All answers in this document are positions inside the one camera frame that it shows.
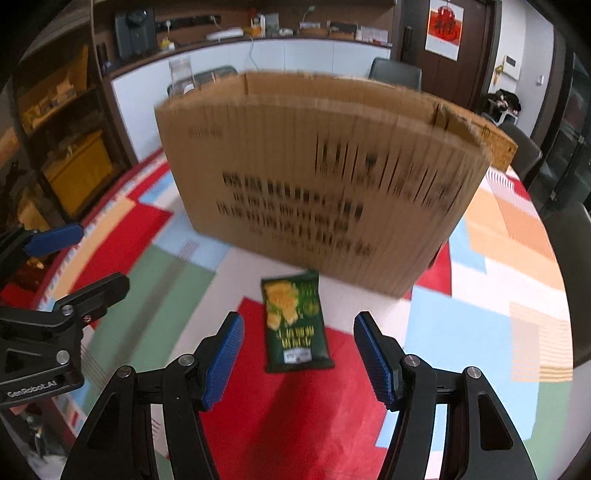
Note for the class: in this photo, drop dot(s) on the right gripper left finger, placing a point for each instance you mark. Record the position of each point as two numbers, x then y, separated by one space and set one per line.
116 440

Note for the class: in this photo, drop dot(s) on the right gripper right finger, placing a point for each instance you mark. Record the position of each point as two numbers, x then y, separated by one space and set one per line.
481 440

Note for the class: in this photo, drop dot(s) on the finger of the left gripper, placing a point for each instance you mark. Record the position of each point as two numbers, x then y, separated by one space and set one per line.
18 245
79 308

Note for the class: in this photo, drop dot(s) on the yellow storage box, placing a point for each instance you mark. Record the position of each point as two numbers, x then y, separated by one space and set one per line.
80 173

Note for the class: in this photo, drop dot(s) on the colourful patchwork tablecloth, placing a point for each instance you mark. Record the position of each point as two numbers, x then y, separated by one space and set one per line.
299 404

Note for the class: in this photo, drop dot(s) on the dark green cracker packet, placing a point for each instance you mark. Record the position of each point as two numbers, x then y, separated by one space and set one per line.
295 327

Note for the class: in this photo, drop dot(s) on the grey chair right near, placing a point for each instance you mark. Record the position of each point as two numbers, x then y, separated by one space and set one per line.
569 232

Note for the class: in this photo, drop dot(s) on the pink drink bottle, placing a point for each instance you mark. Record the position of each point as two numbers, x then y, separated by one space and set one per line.
181 76

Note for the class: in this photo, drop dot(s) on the black glass cabinet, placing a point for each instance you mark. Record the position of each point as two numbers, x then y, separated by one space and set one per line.
564 175

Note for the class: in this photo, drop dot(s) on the brown cardboard box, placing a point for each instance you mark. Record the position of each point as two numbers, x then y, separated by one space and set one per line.
359 180

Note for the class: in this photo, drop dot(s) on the grey chair right far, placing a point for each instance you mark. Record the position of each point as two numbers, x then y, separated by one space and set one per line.
528 153

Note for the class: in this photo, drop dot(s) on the woven wicker box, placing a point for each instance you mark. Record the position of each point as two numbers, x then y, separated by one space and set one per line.
502 148

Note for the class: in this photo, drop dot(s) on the dark brown door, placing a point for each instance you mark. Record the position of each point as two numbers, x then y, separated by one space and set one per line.
462 82

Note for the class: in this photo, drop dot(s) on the grey chair far end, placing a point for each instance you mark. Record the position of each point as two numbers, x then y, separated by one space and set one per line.
396 73

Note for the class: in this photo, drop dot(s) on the red fu poster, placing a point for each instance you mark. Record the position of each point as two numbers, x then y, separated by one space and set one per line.
444 29

